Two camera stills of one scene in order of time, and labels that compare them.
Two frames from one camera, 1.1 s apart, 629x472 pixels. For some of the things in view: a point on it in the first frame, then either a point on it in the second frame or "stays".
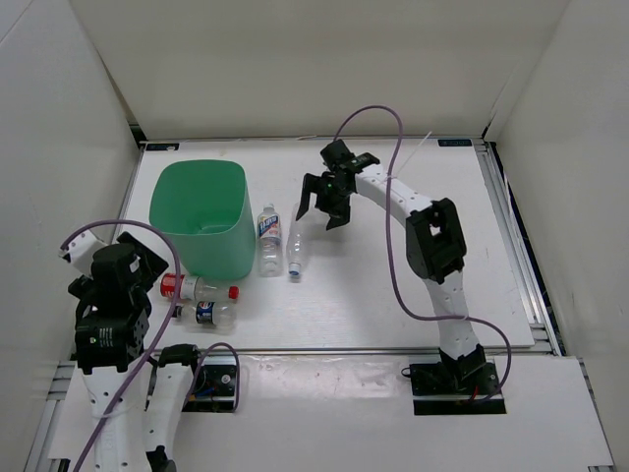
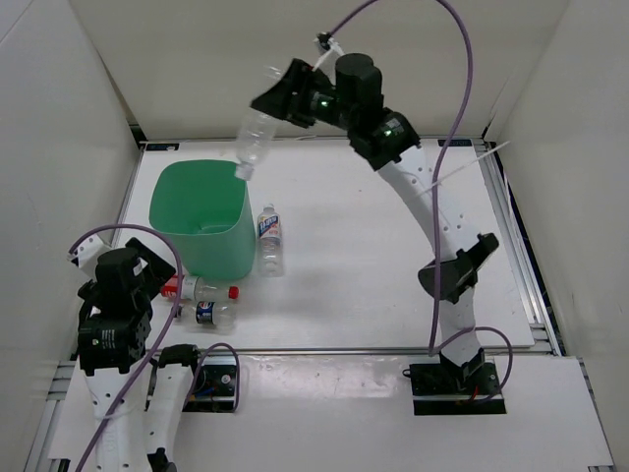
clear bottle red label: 196,288 stays
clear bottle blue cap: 297,241 → 258,134
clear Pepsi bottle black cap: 217,317 stays
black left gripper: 151,265 stays
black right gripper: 341,212 → 298,81
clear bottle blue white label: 269,243 stays
